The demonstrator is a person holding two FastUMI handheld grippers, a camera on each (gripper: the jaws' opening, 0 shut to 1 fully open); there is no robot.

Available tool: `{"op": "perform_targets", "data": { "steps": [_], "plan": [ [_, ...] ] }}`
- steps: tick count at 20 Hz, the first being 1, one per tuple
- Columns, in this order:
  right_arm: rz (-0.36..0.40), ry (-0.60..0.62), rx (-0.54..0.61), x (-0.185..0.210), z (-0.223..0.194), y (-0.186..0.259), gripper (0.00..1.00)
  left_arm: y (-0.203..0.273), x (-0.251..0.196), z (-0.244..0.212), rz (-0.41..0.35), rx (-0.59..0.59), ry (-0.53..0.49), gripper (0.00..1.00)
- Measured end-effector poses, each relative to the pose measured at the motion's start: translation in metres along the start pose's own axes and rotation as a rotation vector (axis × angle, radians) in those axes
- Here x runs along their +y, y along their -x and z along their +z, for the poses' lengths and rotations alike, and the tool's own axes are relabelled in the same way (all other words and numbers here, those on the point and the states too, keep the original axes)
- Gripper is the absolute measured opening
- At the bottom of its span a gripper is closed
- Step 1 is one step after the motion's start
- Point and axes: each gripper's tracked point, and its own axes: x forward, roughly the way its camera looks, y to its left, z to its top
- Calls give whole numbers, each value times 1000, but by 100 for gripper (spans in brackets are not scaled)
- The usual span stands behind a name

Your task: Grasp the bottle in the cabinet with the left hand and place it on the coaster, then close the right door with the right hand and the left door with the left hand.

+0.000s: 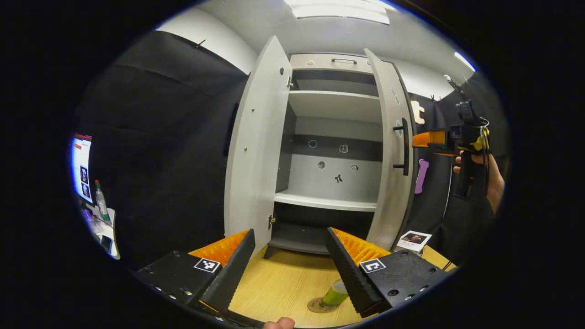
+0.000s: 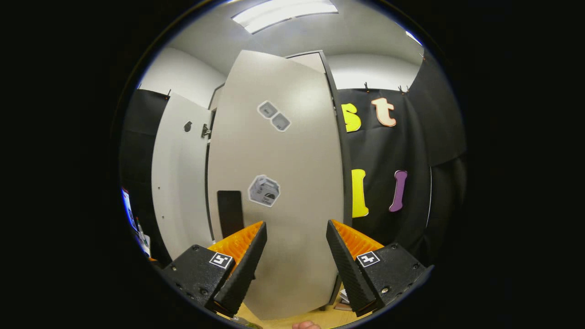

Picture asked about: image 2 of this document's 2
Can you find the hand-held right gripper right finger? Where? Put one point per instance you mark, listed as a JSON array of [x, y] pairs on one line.
[[349, 269]]

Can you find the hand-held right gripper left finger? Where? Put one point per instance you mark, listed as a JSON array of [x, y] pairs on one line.
[[244, 269]]

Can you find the grey cabinet door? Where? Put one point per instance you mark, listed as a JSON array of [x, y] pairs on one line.
[[297, 160], [180, 183]]

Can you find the grey cabinet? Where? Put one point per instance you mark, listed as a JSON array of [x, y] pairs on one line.
[[346, 151]]

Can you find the colourful printed board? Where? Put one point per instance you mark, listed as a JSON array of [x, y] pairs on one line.
[[130, 214]]

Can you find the small ceiling light panel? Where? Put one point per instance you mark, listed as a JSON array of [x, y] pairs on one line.
[[412, 37]]

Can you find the large ceiling light panel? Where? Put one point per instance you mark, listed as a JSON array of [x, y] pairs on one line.
[[283, 13]]

